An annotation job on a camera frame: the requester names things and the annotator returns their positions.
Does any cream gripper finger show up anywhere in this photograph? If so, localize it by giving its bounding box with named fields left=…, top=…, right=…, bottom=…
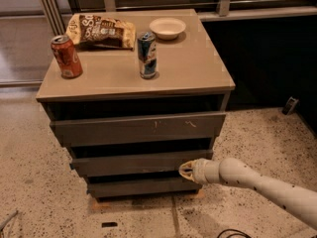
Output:
left=180, top=173, right=194, bottom=182
left=179, top=161, right=194, bottom=170

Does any grey drawer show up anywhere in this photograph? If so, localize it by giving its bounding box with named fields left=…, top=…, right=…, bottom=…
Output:
left=71, top=150, right=213, bottom=178
left=87, top=177, right=201, bottom=198
left=51, top=112, right=225, bottom=147

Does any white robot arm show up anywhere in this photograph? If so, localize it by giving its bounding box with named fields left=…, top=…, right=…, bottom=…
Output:
left=178, top=158, right=317, bottom=229

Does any grey bottom drawer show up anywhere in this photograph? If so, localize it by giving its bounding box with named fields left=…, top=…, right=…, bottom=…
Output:
left=87, top=177, right=201, bottom=198

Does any grey drawer cabinet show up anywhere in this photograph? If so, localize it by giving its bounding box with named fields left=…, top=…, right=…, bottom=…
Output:
left=37, top=10, right=235, bottom=185

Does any grey top drawer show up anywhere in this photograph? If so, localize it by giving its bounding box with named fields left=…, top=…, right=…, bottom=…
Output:
left=51, top=112, right=225, bottom=147

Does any small black floor device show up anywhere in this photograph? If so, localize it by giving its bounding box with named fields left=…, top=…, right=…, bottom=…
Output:
left=282, top=97, right=299, bottom=115

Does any blue energy drink can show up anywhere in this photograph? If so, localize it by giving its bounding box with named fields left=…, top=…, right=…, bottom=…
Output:
left=137, top=32, right=157, bottom=79

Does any white bowl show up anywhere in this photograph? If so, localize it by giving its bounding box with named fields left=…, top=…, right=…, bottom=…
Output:
left=150, top=18, right=186, bottom=40

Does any red soda can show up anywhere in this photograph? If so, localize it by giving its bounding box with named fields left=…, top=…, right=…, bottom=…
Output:
left=51, top=35, right=83, bottom=79

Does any brown chip bag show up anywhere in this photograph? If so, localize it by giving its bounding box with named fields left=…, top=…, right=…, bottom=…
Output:
left=66, top=14, right=136, bottom=50

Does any black floor cable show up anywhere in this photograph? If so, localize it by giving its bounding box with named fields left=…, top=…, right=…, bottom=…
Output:
left=216, top=228, right=253, bottom=238

